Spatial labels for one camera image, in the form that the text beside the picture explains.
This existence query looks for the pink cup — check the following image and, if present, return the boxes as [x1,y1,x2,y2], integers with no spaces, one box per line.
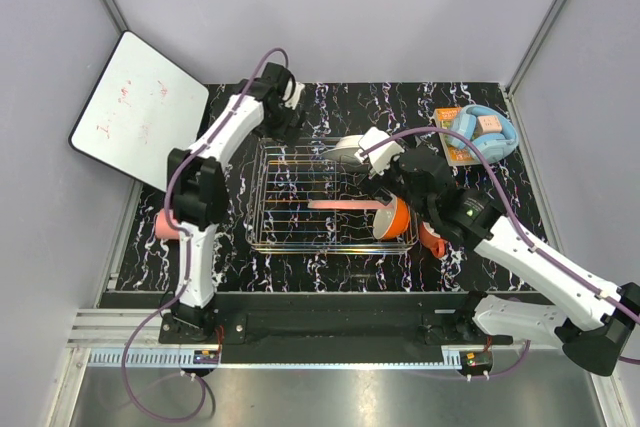
[154,209,180,241]

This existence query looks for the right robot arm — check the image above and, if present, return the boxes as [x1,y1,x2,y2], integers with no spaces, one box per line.
[383,147,639,376]

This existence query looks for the orange bowl white inside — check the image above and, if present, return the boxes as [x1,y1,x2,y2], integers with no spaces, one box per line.
[373,197,410,241]

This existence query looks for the pink cube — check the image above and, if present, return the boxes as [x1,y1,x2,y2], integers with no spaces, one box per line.
[476,115,502,136]

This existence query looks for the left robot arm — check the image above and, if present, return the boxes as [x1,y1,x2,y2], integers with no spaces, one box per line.
[158,62,306,343]

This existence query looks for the white whiteboard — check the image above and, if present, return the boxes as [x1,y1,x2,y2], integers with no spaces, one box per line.
[69,31,209,191]

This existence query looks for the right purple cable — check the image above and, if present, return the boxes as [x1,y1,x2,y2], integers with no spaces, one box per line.
[359,126,640,381]

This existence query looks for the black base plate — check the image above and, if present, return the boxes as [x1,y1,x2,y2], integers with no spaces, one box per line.
[159,293,513,368]

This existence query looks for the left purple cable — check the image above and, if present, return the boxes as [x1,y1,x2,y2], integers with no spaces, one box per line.
[119,48,291,421]

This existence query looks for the orange book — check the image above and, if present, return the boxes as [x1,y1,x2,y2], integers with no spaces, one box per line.
[435,107,478,167]

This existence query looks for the pink floral plate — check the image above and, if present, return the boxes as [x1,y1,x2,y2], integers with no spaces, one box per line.
[307,200,387,211]

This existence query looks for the blue headphones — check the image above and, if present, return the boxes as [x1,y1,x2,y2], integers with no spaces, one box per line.
[445,104,519,164]

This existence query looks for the metal wire dish rack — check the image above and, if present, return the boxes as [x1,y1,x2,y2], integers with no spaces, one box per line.
[245,137,418,255]

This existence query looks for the white plate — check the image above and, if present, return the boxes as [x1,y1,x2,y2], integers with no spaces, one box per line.
[321,134,363,167]

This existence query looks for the purple cable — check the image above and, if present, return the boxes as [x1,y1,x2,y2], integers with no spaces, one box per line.
[119,48,291,421]
[359,126,640,381]

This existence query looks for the orange mug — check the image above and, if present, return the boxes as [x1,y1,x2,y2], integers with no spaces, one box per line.
[418,222,447,259]

